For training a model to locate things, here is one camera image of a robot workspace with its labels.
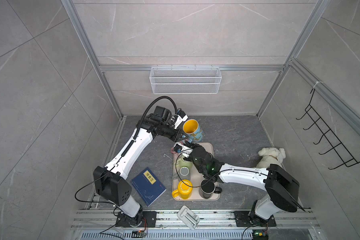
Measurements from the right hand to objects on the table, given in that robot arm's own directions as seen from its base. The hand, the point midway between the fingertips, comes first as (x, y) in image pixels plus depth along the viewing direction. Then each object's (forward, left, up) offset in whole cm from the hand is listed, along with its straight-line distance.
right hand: (188, 140), depth 79 cm
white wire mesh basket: (+44, +1, +9) cm, 45 cm away
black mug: (-22, -9, -12) cm, 26 cm away
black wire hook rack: (-18, -63, +11) cm, 67 cm away
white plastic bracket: (-34, 0, -18) cm, 39 cm away
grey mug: (-14, +3, -11) cm, 18 cm away
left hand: (0, +1, +6) cm, 6 cm away
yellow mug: (-22, +3, -12) cm, 25 cm away
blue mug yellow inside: (+1, -2, +6) cm, 7 cm away
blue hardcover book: (-17, +24, -20) cm, 35 cm away
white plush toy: (-3, -50, -14) cm, 52 cm away
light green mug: (-6, +4, -14) cm, 16 cm away
